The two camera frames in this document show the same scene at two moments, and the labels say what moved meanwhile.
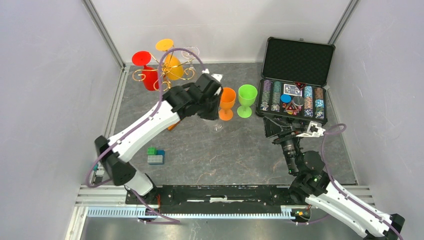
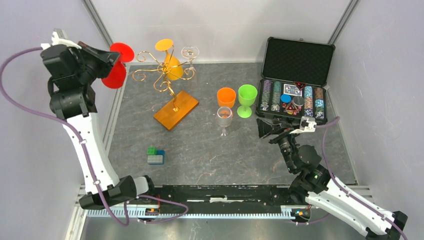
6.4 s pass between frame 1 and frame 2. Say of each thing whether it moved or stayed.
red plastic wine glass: moved
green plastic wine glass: stayed
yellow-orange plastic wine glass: stayed
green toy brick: stayed
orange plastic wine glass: stayed
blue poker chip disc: stayed
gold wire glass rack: stayed
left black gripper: moved
